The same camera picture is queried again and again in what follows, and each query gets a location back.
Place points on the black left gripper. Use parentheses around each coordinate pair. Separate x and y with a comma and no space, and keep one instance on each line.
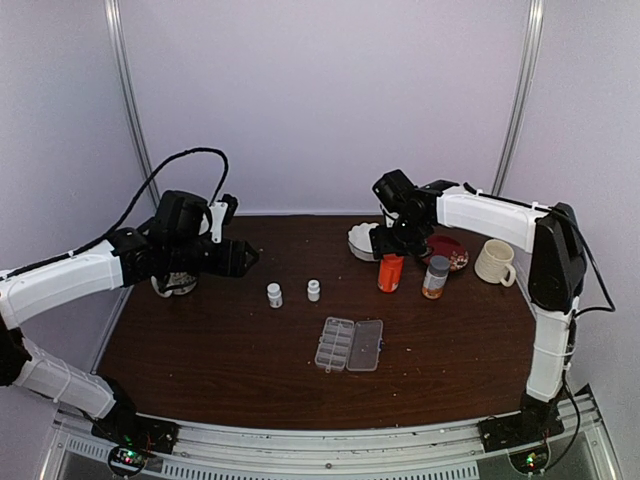
(231,263)

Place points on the white fluted ceramic bowl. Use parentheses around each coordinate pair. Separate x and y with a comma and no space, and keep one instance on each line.
(359,241)

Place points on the small white pill bottle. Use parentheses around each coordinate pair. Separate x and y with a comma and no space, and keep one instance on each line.
(313,290)

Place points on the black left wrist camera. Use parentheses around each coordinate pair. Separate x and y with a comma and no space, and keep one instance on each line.
(222,213)

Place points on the aluminium frame post left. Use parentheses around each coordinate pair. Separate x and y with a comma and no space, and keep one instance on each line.
(133,120)

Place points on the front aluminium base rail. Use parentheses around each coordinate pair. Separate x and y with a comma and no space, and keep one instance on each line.
(453,450)

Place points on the red floral saucer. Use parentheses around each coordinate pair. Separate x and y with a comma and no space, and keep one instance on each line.
(450,248)

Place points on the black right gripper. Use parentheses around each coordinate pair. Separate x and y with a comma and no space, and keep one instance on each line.
(384,245)

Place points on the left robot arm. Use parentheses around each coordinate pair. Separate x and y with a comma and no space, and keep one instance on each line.
(183,241)

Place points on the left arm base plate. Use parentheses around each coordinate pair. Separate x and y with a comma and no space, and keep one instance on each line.
(140,433)

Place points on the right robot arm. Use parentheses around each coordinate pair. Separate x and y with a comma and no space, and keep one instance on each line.
(549,235)

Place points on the aluminium frame post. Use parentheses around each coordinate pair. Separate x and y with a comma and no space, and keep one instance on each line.
(133,120)
(529,58)

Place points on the clear plastic pill organizer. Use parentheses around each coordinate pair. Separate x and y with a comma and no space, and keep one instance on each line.
(349,345)

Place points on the floral mug yellow inside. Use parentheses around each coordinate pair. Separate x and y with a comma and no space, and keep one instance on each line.
(175,284)

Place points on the cream ribbed ceramic mug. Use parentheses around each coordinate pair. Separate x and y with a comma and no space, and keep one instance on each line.
(494,264)

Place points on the aluminium frame post right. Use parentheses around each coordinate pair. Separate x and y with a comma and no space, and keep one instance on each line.
(529,58)

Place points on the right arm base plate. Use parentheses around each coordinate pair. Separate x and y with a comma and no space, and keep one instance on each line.
(511,431)

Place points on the orange pill bottle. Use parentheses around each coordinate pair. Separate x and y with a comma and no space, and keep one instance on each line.
(390,272)

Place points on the grey capped vitamin bottle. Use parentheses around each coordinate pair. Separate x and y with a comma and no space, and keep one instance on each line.
(435,277)

